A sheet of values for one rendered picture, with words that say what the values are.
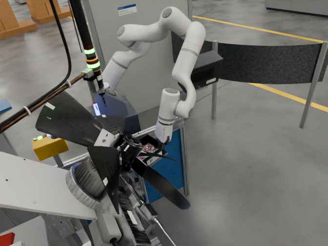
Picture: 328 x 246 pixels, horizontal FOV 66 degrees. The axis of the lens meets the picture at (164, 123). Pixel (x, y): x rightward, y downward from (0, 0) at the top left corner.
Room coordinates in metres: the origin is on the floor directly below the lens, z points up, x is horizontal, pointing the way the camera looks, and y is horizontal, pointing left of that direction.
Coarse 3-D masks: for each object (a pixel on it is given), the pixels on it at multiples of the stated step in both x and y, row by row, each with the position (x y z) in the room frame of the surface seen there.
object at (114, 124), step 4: (96, 116) 1.10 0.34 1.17; (100, 116) 1.10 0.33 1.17; (108, 116) 1.11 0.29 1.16; (112, 116) 1.11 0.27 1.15; (116, 116) 1.12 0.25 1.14; (120, 116) 1.13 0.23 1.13; (100, 120) 1.05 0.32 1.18; (104, 120) 1.05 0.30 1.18; (108, 120) 1.05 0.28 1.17; (112, 120) 1.05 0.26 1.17; (116, 120) 1.06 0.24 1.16; (120, 120) 1.06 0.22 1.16; (124, 120) 1.07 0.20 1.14; (104, 124) 1.01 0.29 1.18; (108, 124) 1.00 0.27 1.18; (112, 124) 1.00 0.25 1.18; (116, 124) 1.00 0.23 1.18; (120, 124) 1.00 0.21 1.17; (124, 124) 1.01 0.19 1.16; (104, 128) 0.97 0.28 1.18; (108, 128) 0.97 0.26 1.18; (112, 128) 0.96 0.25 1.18; (116, 128) 0.96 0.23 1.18; (120, 128) 0.96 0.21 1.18; (112, 132) 0.93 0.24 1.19; (116, 132) 0.92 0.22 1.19
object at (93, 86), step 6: (84, 72) 0.83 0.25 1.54; (90, 72) 0.84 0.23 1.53; (84, 78) 0.85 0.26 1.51; (90, 78) 0.83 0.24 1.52; (96, 78) 0.85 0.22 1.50; (90, 84) 0.85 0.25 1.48; (96, 84) 0.85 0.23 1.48; (108, 84) 0.89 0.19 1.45; (96, 90) 0.84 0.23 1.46; (102, 90) 0.85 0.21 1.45
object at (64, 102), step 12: (60, 96) 0.88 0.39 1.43; (48, 108) 0.80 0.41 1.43; (60, 108) 0.83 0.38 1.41; (72, 108) 0.85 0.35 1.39; (84, 108) 0.88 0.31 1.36; (60, 120) 0.78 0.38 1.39; (72, 120) 0.81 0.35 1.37; (84, 120) 0.83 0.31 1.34; (96, 120) 0.85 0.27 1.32; (48, 132) 0.72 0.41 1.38; (60, 132) 0.75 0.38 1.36; (72, 132) 0.77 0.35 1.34; (84, 132) 0.79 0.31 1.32; (96, 132) 0.81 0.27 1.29; (84, 144) 0.75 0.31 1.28
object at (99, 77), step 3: (93, 72) 0.87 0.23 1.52; (96, 72) 0.87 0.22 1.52; (99, 72) 0.87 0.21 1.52; (96, 75) 0.87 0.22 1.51; (99, 75) 0.87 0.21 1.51; (99, 78) 0.87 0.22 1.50; (99, 81) 0.87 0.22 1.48; (102, 81) 0.88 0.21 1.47; (99, 84) 0.87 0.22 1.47; (102, 84) 0.87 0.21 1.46; (99, 87) 0.87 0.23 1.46; (102, 93) 0.87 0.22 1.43
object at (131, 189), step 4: (124, 180) 0.69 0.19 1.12; (128, 184) 0.67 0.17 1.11; (128, 188) 0.66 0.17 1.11; (132, 188) 0.65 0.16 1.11; (132, 192) 0.64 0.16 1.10; (136, 192) 0.64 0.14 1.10; (136, 196) 0.62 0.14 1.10; (140, 196) 0.62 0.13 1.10; (140, 200) 0.60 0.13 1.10; (140, 204) 0.59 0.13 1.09; (156, 220) 0.52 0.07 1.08; (156, 224) 0.51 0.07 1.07; (160, 224) 0.51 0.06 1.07; (160, 228) 0.49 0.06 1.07; (164, 232) 0.48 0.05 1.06; (168, 236) 0.47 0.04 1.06
